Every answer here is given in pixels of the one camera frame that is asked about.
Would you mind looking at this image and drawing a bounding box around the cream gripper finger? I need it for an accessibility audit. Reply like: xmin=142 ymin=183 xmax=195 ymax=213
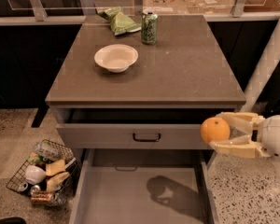
xmin=209 ymin=135 xmax=270 ymax=159
xmin=217 ymin=112 xmax=264 ymax=134

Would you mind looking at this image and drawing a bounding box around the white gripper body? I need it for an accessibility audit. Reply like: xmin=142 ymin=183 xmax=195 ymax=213
xmin=252 ymin=115 xmax=280 ymax=157

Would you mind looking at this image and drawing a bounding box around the orange fruit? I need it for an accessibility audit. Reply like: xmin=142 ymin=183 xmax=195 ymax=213
xmin=200 ymin=118 xmax=231 ymax=145

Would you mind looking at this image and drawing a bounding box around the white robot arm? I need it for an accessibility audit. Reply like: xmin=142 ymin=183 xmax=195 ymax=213
xmin=209 ymin=18 xmax=280 ymax=158

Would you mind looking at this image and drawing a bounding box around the grey drawer cabinet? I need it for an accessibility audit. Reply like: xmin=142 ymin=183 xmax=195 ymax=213
xmin=44 ymin=14 xmax=246 ymax=166

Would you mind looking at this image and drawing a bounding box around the grey middle drawer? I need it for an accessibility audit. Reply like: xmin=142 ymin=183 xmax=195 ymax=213
xmin=69 ymin=149 xmax=219 ymax=224

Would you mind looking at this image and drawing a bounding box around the grey drawer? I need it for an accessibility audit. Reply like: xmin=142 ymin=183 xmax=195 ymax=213
xmin=54 ymin=107 xmax=237 ymax=150
xmin=69 ymin=149 xmax=219 ymax=224

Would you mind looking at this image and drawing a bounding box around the grey top drawer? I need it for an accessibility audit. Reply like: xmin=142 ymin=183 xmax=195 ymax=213
xmin=54 ymin=107 xmax=237 ymax=150

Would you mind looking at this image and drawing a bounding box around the green soda can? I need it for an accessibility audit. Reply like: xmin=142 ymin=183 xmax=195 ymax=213
xmin=141 ymin=9 xmax=158 ymax=45

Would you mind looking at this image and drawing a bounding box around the white ceramic bowl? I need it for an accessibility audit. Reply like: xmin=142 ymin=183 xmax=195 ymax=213
xmin=94 ymin=44 xmax=138 ymax=73

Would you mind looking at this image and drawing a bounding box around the green chip bag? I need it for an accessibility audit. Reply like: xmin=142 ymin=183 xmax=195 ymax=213
xmin=98 ymin=7 xmax=141 ymax=35

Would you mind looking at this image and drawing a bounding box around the yellow sponge in basket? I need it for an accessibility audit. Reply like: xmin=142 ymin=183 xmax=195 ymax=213
xmin=46 ymin=160 xmax=65 ymax=176

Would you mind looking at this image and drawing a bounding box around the clear plastic bottle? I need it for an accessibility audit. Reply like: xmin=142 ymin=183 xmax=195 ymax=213
xmin=33 ymin=141 xmax=62 ymax=161

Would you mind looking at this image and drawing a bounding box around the white bowl in basket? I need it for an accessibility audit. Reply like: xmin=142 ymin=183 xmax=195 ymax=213
xmin=24 ymin=165 xmax=46 ymax=185

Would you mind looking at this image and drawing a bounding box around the brown snack bar packet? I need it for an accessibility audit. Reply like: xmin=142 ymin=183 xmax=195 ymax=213
xmin=31 ymin=191 xmax=53 ymax=203

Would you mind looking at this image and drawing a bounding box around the black wire basket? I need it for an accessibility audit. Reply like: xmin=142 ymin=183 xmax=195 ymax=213
xmin=7 ymin=139 xmax=80 ymax=206

